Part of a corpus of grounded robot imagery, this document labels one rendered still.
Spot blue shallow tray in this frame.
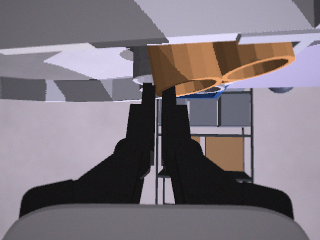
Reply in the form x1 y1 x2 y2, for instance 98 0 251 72
176 85 229 99

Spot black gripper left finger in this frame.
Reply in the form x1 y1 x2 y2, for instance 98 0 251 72
19 83 155 218

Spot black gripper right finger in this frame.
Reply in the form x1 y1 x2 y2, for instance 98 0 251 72
161 86 294 220

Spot grey metal ring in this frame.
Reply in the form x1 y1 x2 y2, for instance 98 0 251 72
133 46 154 85
196 84 225 93

